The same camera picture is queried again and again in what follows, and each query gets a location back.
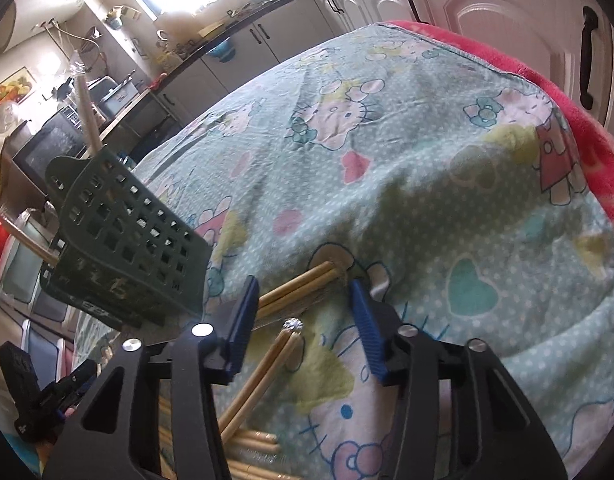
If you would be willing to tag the grey plastic tray box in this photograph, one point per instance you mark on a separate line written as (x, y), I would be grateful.
(117, 97)

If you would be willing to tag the cartoon cat printed cloth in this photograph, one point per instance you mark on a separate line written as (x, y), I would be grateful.
(412, 185)

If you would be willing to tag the wooden chopstick pair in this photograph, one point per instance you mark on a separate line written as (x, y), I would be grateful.
(257, 437)
(257, 474)
(32, 245)
(89, 120)
(257, 451)
(259, 385)
(165, 430)
(297, 285)

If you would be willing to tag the blue hanging bowl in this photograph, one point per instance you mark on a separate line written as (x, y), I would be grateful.
(221, 51)

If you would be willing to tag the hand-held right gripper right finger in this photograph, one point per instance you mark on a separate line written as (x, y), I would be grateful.
(369, 330)

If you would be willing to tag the translucent plastic storage drawers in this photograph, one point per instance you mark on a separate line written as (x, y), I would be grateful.
(37, 305)

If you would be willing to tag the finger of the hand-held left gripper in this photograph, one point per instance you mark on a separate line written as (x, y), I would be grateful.
(79, 374)

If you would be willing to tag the white cylindrical water heater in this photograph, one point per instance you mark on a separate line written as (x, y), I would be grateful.
(37, 10)

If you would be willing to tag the green plastic utensil basket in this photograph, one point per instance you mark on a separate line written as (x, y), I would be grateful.
(127, 220)

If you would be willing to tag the white lower kitchen cabinets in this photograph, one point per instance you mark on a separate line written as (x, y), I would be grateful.
(487, 0)

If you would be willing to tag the red fleece blanket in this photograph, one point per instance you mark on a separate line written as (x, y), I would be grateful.
(597, 125)

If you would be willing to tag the framed fruit picture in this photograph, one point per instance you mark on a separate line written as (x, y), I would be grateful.
(9, 89)

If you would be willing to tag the black microwave oven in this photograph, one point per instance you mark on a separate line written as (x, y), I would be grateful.
(52, 150)

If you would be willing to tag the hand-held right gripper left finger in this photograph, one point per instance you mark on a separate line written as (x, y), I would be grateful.
(242, 325)

